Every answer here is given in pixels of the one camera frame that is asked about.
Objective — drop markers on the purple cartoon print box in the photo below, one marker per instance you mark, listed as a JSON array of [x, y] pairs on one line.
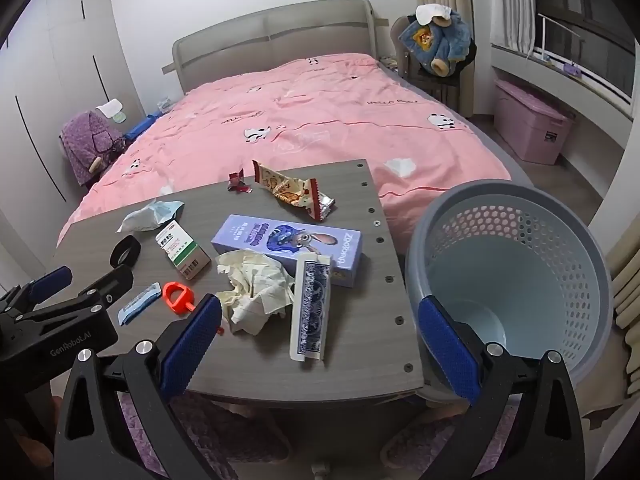
[[295, 242]]

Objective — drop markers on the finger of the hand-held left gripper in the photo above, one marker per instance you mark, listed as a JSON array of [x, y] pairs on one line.
[[107, 282], [50, 280]]

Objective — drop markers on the black tape roll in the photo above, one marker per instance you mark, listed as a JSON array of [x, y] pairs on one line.
[[116, 255]]

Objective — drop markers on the bed with pink cover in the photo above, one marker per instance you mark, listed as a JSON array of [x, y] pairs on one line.
[[325, 120]]

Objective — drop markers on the small blue sachet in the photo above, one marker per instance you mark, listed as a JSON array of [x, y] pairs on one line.
[[137, 304]]

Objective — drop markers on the dark window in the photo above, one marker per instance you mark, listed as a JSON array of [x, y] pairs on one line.
[[580, 0]]

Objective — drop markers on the blue fleece jacket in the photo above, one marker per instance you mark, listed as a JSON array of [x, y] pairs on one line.
[[435, 45]]

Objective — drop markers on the crumpled white tissue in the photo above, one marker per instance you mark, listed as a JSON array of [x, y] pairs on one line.
[[255, 290]]

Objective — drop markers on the blue patterned card box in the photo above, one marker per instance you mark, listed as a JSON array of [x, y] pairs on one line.
[[310, 310]]

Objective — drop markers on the small pale packet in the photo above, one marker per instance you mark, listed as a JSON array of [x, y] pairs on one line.
[[164, 105]]

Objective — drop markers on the white wardrobe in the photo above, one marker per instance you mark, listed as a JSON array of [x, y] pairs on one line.
[[50, 85]]

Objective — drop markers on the pink plastic storage box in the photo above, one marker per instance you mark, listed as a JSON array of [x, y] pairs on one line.
[[525, 120]]

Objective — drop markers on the grey chair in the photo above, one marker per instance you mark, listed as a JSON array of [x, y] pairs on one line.
[[450, 95]]

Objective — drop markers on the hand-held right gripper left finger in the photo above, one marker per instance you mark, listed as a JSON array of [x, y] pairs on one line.
[[192, 345]]

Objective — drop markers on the purple patterned garment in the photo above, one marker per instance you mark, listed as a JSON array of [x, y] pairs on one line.
[[85, 145]]

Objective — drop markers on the small purple object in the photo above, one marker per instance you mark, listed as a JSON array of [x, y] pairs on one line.
[[572, 70]]

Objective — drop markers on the white bay window ledge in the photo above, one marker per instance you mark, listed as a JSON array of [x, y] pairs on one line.
[[550, 85]]

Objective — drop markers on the small red candy wrapper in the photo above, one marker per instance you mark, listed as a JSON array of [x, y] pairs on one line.
[[237, 182]]

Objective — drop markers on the small white folded cloth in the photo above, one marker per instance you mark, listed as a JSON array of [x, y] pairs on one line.
[[110, 107]]

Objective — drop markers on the red beige snack wrapper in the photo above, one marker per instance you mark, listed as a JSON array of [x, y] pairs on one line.
[[292, 192]]

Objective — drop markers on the crumpled white wrapper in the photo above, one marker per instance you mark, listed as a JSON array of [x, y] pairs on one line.
[[147, 215]]

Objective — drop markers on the blue flat object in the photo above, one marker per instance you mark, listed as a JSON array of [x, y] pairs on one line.
[[140, 128]]

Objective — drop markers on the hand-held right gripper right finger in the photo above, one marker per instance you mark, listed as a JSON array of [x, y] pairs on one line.
[[450, 350]]

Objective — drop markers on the blue-grey perforated plastic basket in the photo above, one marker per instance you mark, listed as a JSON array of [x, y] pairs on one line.
[[510, 280]]

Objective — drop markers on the grey upholstered bed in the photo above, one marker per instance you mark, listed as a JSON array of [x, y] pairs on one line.
[[260, 30]]

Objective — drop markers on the white green medicine box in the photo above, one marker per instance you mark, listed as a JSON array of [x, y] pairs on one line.
[[182, 250]]

